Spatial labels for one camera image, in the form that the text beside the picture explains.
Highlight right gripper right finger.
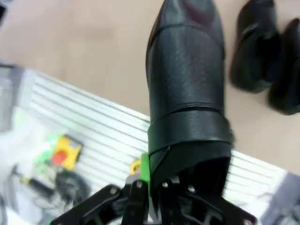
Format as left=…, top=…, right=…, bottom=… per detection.
left=158, top=177, right=258, bottom=225

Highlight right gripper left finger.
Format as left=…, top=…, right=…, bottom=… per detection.
left=50, top=153, right=151, bottom=225

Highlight black buckle strap shoe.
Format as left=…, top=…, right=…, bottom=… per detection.
left=144, top=0, right=236, bottom=198

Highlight black loafer shoe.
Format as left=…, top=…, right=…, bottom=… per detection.
left=229, top=0, right=283, bottom=95
left=268, top=18, right=300, bottom=116

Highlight yellow tape measure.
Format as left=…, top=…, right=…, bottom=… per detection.
left=129, top=158, right=143, bottom=176

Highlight yellow emergency stop box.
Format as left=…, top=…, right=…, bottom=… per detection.
left=50, top=134, right=83, bottom=170

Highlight yellow and black tool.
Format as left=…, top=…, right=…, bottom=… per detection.
left=19, top=175, right=52, bottom=195

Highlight green and white packet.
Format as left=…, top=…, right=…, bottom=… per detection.
left=34, top=135, right=62, bottom=170

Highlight coiled black cable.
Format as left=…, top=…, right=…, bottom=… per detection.
left=54, top=170, right=91, bottom=205

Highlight grey slotted aluminium base plate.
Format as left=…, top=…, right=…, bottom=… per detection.
left=14, top=67, right=290, bottom=225

